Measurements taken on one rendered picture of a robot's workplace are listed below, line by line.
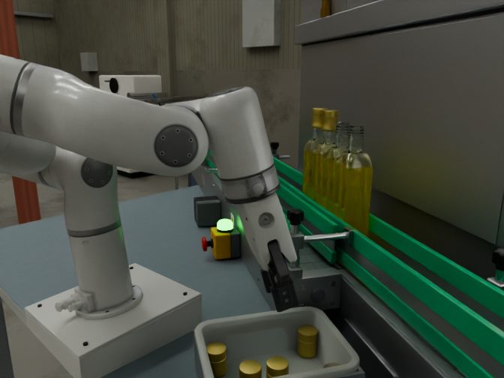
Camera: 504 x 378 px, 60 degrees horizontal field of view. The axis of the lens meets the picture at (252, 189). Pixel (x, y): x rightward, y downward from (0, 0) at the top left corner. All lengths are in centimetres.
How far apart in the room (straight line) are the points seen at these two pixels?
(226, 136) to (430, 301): 35
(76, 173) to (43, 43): 894
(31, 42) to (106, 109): 915
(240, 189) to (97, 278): 39
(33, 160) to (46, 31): 901
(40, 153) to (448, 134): 68
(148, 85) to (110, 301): 471
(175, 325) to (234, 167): 42
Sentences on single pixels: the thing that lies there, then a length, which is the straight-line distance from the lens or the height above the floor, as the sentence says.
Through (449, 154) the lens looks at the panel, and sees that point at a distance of 83.
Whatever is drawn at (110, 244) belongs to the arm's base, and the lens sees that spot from 82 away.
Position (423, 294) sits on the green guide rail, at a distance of 65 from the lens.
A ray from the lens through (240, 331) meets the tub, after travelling 76.
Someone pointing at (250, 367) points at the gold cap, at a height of 81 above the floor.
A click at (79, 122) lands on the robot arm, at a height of 119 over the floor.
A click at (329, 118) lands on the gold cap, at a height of 115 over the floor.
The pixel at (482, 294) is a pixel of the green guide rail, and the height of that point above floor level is 95.
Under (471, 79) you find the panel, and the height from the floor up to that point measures 123.
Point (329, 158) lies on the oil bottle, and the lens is 91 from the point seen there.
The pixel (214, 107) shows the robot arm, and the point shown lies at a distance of 52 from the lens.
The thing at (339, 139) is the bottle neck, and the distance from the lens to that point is 90.
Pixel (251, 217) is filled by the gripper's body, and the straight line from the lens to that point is 54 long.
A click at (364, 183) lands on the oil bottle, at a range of 86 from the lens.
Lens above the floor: 123
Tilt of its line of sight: 15 degrees down
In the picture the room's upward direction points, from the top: straight up
